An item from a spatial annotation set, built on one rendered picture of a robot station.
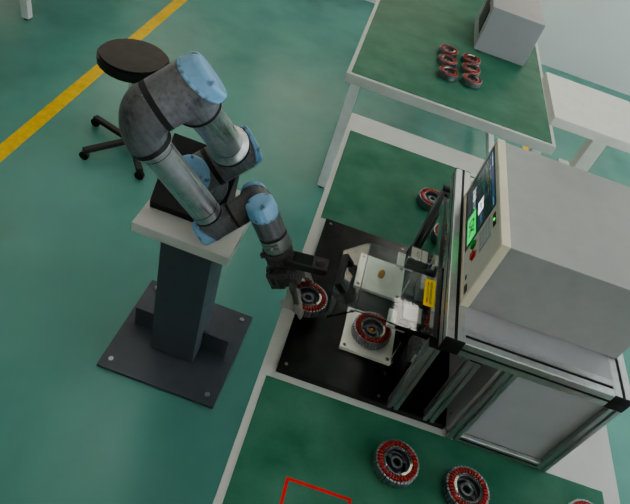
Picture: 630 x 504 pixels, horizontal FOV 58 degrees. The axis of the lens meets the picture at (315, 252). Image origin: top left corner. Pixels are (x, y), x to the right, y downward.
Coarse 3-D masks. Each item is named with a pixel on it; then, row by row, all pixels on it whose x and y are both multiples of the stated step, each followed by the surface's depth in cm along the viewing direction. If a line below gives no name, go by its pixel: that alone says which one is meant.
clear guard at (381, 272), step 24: (360, 264) 141; (384, 264) 142; (408, 264) 144; (432, 264) 147; (336, 288) 139; (360, 288) 134; (384, 288) 136; (408, 288) 138; (336, 312) 132; (360, 312) 129; (384, 312) 131; (408, 312) 133; (432, 312) 135; (432, 336) 129
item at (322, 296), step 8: (304, 288) 160; (312, 288) 160; (320, 288) 160; (304, 296) 158; (312, 296) 159; (320, 296) 158; (304, 304) 155; (312, 304) 159; (320, 304) 156; (304, 312) 154; (312, 312) 155; (320, 312) 157
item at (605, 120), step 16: (544, 80) 220; (560, 80) 219; (560, 96) 208; (576, 96) 212; (592, 96) 216; (608, 96) 220; (560, 112) 198; (576, 112) 202; (592, 112) 205; (608, 112) 209; (624, 112) 213; (560, 128) 197; (576, 128) 196; (592, 128) 196; (608, 128) 199; (624, 128) 203; (592, 144) 225; (608, 144) 197; (624, 144) 196; (560, 160) 238; (576, 160) 232; (592, 160) 229
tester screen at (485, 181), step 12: (492, 156) 148; (492, 168) 144; (480, 180) 152; (492, 180) 141; (468, 192) 160; (480, 192) 148; (492, 192) 137; (468, 204) 156; (492, 204) 134; (468, 216) 151
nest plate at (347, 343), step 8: (352, 312) 166; (352, 320) 164; (344, 328) 161; (344, 336) 159; (352, 336) 160; (392, 336) 164; (344, 344) 157; (352, 344) 158; (360, 344) 159; (392, 344) 162; (352, 352) 157; (360, 352) 157; (368, 352) 158; (376, 352) 158; (384, 352) 159; (376, 360) 157; (384, 360) 157
